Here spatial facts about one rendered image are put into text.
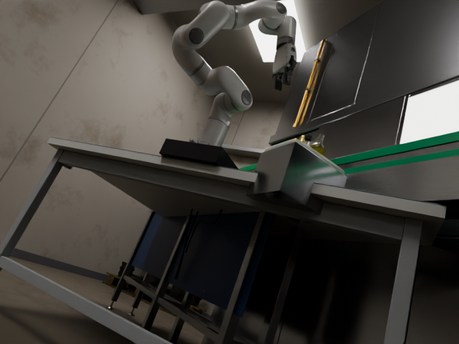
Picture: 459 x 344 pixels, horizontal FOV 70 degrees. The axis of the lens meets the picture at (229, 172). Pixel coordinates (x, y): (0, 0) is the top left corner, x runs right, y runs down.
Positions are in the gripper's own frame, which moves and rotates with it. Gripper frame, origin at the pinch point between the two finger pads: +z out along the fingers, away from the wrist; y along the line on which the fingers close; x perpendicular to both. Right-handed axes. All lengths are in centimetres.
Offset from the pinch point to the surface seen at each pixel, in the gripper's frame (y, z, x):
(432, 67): -28, -13, -51
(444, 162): -51, 38, -15
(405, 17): -10, -53, -62
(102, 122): 288, -58, 39
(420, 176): -45, 41, -14
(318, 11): 139, -195, -140
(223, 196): 1, 49, 20
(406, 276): -45, 67, -8
